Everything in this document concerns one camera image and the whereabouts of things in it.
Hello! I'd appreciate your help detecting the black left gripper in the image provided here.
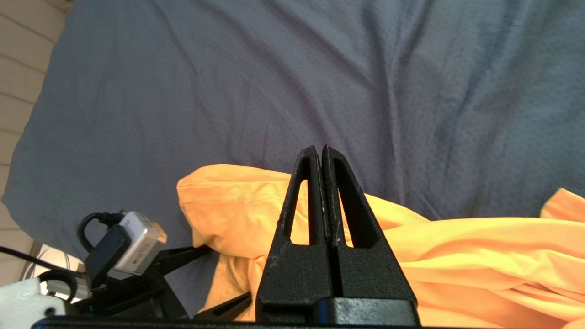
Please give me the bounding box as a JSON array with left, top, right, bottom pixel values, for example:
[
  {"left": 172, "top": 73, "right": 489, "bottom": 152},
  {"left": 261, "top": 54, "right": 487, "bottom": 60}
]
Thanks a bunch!
[{"left": 69, "top": 246, "right": 253, "bottom": 320}]

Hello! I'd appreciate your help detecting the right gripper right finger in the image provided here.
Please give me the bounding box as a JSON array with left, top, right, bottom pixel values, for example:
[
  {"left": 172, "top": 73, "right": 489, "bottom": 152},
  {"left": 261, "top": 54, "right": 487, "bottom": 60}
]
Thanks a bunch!
[{"left": 321, "top": 144, "right": 420, "bottom": 326}]

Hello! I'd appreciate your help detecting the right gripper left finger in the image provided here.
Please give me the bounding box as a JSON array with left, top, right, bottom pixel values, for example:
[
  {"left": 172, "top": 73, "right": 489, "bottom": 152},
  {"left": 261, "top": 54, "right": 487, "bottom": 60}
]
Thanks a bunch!
[{"left": 255, "top": 145, "right": 338, "bottom": 321}]

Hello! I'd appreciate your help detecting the yellow t-shirt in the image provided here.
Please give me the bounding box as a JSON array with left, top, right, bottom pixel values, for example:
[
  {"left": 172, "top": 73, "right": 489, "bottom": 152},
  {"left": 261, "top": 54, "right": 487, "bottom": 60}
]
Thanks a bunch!
[{"left": 177, "top": 164, "right": 585, "bottom": 329}]

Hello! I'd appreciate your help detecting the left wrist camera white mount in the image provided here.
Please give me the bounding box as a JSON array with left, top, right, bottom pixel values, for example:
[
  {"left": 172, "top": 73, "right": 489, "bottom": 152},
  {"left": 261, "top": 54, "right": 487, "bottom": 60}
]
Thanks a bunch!
[{"left": 0, "top": 210, "right": 168, "bottom": 329}]

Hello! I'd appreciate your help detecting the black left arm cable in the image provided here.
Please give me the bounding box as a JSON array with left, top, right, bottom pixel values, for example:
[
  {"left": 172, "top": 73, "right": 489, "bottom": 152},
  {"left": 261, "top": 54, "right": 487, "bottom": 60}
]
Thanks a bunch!
[{"left": 0, "top": 211, "right": 126, "bottom": 303}]

